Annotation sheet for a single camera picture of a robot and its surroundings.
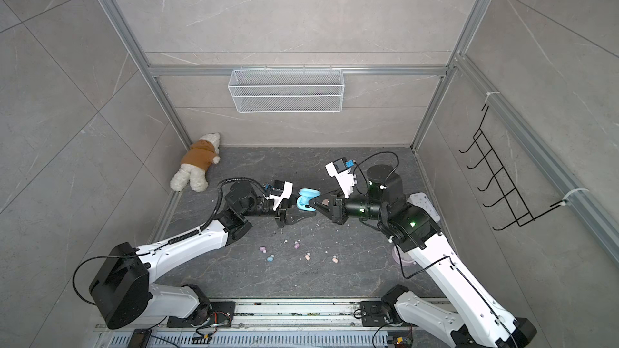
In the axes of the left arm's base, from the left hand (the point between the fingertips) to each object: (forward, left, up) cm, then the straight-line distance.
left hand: (317, 204), depth 63 cm
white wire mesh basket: (+57, +11, -2) cm, 58 cm away
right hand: (-2, 0, +4) cm, 4 cm away
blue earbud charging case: (+1, +3, +2) cm, 4 cm away
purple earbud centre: (+1, +8, -31) cm, 32 cm away
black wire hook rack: (-6, -51, +2) cm, 51 cm away
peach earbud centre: (-3, +4, -31) cm, 32 cm away
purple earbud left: (0, +20, -30) cm, 36 cm away
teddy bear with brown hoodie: (+40, +54, -25) cm, 71 cm away
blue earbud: (-4, +17, -31) cm, 35 cm away
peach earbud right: (-5, -6, -30) cm, 31 cm away
